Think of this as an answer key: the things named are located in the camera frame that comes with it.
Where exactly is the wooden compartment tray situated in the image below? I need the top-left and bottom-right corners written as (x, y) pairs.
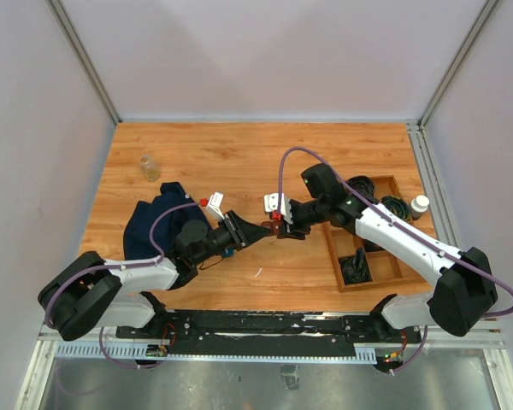
top-left (322, 174), bottom-right (422, 294)

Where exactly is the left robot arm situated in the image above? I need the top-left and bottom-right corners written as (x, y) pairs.
top-left (38, 211), bottom-right (272, 342)

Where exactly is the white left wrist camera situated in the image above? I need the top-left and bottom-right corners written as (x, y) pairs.
top-left (199, 191), bottom-right (224, 221)

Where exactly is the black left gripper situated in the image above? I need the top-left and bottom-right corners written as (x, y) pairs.
top-left (193, 210), bottom-right (272, 266)

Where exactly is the clear pill bottle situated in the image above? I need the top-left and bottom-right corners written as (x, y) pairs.
top-left (139, 155), bottom-right (161, 182)

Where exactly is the white pill bottle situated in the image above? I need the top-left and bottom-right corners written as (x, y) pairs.
top-left (410, 195), bottom-right (430, 220)

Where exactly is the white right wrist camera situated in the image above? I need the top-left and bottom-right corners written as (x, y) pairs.
top-left (263, 192), bottom-right (292, 224)

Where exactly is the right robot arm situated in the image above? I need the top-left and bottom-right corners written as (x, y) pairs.
top-left (277, 163), bottom-right (498, 342)

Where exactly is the red pill organizer box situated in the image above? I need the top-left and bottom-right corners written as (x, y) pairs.
top-left (261, 220), bottom-right (289, 239)

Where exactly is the dark navy cloth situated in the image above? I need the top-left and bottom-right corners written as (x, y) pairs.
top-left (122, 182), bottom-right (210, 261)

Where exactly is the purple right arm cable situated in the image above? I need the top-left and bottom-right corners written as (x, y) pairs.
top-left (277, 147), bottom-right (513, 377)

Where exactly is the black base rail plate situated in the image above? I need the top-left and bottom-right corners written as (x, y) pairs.
top-left (115, 310), bottom-right (422, 362)

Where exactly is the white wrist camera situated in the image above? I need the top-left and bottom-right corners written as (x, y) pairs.
top-left (263, 192), bottom-right (292, 224)
top-left (199, 191), bottom-right (224, 221)

